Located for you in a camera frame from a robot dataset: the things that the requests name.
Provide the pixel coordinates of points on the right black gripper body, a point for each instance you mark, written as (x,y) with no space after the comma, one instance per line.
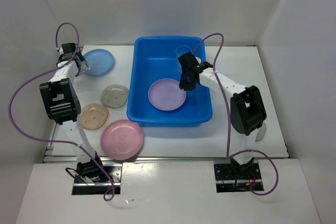
(184,73)

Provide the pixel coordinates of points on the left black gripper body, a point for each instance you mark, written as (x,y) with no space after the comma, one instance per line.
(79,55)

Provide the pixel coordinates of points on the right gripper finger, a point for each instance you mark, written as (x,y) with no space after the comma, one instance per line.
(191,84)
(185,83)

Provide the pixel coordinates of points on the clear plastic cup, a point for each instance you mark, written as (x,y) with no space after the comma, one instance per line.
(181,50)
(198,59)

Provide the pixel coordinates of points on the purple round plate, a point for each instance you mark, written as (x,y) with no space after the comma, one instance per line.
(166,95)

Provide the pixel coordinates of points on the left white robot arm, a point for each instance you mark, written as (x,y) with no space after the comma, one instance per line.
(62,106)

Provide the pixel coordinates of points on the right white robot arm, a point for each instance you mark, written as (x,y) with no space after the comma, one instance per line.
(244,105)

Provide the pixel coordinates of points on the blue plastic bin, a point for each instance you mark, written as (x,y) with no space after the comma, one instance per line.
(154,58)

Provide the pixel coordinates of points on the light blue round plate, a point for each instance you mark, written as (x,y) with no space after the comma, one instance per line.
(100,62)

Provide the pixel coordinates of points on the grey textured glass plate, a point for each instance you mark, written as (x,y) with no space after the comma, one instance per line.
(114,96)

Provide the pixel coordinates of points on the beige textured glass plate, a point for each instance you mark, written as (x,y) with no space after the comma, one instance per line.
(93,116)

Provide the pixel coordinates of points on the pink round plate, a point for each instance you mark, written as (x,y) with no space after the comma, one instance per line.
(121,140)

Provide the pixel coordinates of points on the grey glass plate right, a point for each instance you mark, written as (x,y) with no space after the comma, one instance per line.
(261,132)

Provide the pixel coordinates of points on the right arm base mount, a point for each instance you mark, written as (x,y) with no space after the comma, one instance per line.
(228,182)

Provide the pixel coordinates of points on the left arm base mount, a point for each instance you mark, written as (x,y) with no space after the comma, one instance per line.
(99,185)

